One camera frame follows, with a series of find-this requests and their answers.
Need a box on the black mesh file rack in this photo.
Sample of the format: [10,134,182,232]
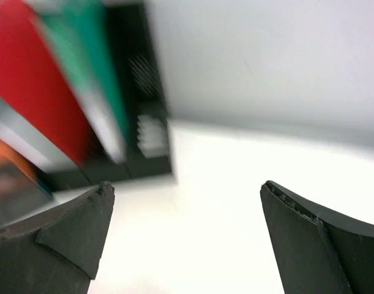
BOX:
[45,1,172,191]

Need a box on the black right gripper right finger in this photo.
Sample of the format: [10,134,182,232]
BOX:
[260,181,374,294]

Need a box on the green notebook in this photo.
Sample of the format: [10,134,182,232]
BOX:
[32,1,129,164]

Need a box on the orange yellow drawer organizer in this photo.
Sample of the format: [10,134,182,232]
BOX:
[0,140,53,227]

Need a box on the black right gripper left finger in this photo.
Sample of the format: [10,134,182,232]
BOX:
[0,181,115,294]

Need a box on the red notebook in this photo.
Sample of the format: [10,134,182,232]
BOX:
[0,1,94,166]

